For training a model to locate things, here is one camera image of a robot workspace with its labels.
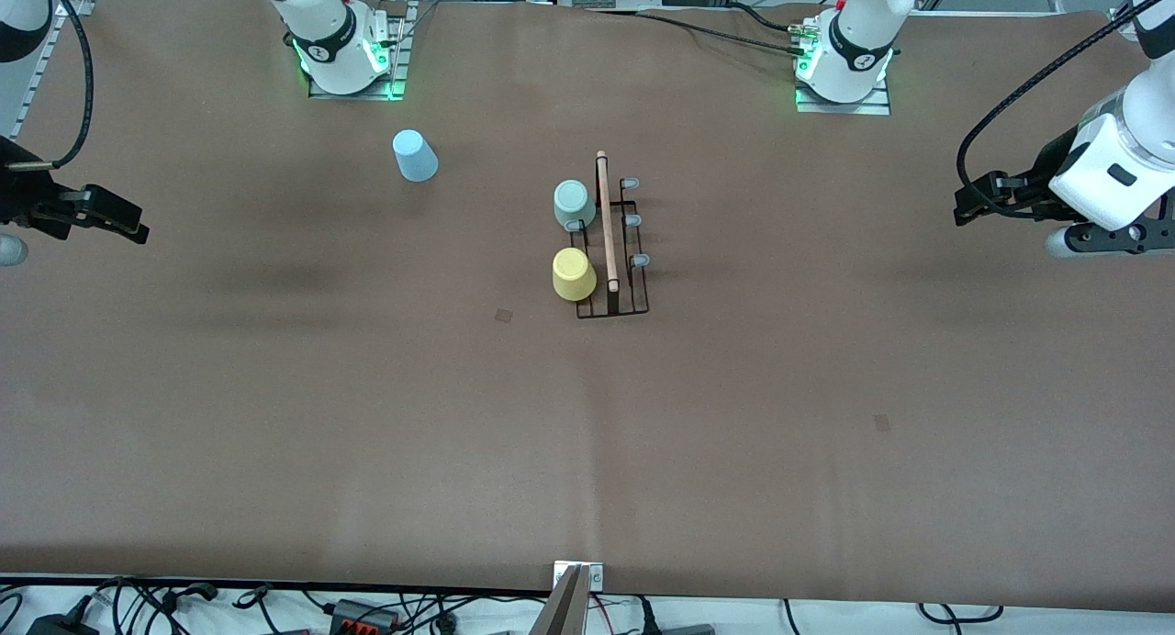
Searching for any black wire cup holder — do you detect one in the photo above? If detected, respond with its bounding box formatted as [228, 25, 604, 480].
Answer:
[566, 150, 653, 320]

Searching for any mint green plastic cup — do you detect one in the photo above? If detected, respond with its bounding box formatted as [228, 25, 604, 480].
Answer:
[553, 180, 598, 231]

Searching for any yellow plastic cup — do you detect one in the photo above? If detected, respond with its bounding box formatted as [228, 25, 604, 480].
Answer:
[552, 247, 598, 303]

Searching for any light blue plastic cup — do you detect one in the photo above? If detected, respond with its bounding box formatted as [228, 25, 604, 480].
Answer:
[392, 129, 440, 184]

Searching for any brown table cover sheet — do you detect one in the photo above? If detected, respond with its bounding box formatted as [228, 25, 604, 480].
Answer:
[0, 0, 1175, 613]

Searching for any black power adapter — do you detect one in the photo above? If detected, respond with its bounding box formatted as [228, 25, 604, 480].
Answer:
[26, 614, 100, 635]

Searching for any black box with red parts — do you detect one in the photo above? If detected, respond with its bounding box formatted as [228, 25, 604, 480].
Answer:
[329, 598, 401, 632]

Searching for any grey wooden beam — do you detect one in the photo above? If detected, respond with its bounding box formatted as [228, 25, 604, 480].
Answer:
[530, 564, 589, 635]

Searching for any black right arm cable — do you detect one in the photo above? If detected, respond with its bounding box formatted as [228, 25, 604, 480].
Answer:
[0, 0, 95, 173]

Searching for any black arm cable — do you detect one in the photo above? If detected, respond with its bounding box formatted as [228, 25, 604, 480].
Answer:
[0, 0, 95, 173]
[957, 0, 1175, 221]

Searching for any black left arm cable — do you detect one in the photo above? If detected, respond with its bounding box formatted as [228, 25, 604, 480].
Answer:
[957, 0, 1175, 221]

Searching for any small metal clamp bracket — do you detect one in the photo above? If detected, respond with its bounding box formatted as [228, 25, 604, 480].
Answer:
[554, 562, 605, 592]

